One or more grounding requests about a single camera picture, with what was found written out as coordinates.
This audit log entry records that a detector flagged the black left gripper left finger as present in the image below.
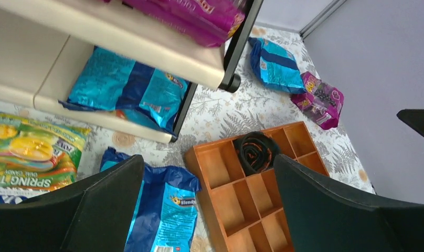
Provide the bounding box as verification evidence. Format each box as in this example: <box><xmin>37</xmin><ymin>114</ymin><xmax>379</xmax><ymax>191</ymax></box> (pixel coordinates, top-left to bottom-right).
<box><xmin>0</xmin><ymin>155</ymin><xmax>144</xmax><ymax>251</ymax></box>

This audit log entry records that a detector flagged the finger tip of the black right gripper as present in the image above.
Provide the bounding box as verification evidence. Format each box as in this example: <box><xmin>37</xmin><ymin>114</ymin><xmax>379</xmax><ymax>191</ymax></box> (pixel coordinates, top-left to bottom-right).
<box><xmin>397</xmin><ymin>109</ymin><xmax>424</xmax><ymax>137</ymax></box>

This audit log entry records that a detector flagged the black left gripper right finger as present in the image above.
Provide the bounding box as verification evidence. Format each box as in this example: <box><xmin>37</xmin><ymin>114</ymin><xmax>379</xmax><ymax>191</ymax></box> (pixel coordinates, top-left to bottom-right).
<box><xmin>273</xmin><ymin>155</ymin><xmax>424</xmax><ymax>251</ymax></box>

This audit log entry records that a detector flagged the blue candy bag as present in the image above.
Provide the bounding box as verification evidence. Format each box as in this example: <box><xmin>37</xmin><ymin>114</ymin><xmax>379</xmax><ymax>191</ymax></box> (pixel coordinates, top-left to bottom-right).
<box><xmin>100</xmin><ymin>147</ymin><xmax>202</xmax><ymax>252</ymax></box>
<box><xmin>60</xmin><ymin>47</ymin><xmax>189</xmax><ymax>134</ymax></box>

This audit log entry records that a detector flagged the purple candy bag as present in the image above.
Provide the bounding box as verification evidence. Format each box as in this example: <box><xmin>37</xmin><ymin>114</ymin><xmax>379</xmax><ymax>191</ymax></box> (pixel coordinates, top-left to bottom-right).
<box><xmin>121</xmin><ymin>0</ymin><xmax>246</xmax><ymax>48</ymax></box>
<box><xmin>291</xmin><ymin>71</ymin><xmax>344</xmax><ymax>130</ymax></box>

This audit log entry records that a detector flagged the blue candy bag corner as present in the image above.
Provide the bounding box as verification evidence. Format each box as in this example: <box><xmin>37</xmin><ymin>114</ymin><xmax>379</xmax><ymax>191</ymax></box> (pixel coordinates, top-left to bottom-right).
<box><xmin>248</xmin><ymin>37</ymin><xmax>306</xmax><ymax>94</ymax></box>

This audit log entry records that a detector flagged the green Fox's candy bag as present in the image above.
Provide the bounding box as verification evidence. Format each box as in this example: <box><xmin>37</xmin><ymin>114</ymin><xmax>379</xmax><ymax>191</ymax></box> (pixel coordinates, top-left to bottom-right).
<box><xmin>0</xmin><ymin>112</ymin><xmax>91</xmax><ymax>191</ymax></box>

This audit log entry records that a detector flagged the blue candy bag on shelf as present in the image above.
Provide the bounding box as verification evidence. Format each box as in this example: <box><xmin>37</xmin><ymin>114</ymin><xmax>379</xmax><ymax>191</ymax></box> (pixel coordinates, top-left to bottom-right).
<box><xmin>60</xmin><ymin>47</ymin><xmax>189</xmax><ymax>134</ymax></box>

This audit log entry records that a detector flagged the purple candy bag on shelf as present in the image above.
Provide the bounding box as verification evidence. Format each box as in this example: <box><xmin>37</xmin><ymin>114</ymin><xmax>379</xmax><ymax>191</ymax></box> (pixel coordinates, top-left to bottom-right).
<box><xmin>121</xmin><ymin>0</ymin><xmax>246</xmax><ymax>48</ymax></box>

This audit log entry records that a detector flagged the orange wooden divider tray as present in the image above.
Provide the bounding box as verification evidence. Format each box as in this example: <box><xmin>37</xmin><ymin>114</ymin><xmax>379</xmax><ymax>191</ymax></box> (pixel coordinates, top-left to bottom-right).
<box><xmin>184</xmin><ymin>121</ymin><xmax>330</xmax><ymax>252</ymax></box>

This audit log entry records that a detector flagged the black orange rolled sock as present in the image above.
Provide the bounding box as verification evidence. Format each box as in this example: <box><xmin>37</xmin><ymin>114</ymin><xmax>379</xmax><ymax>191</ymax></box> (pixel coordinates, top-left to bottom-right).
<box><xmin>232</xmin><ymin>131</ymin><xmax>280</xmax><ymax>176</ymax></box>

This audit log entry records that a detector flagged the floral patterned tablecloth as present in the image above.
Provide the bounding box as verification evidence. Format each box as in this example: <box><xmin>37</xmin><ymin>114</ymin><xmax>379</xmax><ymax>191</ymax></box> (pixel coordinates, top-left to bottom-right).
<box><xmin>0</xmin><ymin>26</ymin><xmax>376</xmax><ymax>252</ymax></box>

